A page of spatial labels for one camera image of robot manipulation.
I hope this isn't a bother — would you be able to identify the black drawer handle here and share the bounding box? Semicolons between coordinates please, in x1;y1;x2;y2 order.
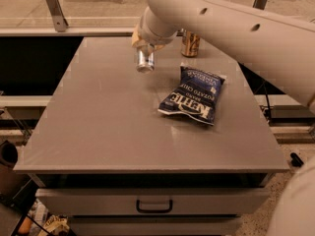
136;200;173;214

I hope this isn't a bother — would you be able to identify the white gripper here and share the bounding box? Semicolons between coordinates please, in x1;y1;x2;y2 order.
131;7;179;51

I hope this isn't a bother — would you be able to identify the silver blue redbull can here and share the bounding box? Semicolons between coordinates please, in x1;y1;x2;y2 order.
136;44;155;73

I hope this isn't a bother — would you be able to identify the blue kettle chips bag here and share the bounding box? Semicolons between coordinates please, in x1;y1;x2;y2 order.
158;63;226;126

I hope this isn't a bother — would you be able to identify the grey upper drawer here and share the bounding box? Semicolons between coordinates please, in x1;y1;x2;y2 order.
36;188;269;216

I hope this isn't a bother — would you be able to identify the black round object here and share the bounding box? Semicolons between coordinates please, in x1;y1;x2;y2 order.
0;141;18;168

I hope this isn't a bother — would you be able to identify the clutter under table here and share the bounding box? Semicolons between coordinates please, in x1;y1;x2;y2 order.
16;200;72;236

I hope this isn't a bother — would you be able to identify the black stand leg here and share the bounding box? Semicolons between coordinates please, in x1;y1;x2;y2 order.
290;152;304;167

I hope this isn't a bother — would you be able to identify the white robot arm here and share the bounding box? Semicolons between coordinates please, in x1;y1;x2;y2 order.
132;0;315;236

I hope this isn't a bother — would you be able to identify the left metal bracket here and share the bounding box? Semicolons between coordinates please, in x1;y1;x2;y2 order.
45;0;68;32

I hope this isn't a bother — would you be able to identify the gold beverage can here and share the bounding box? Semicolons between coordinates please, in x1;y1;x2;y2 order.
181;30;200;58

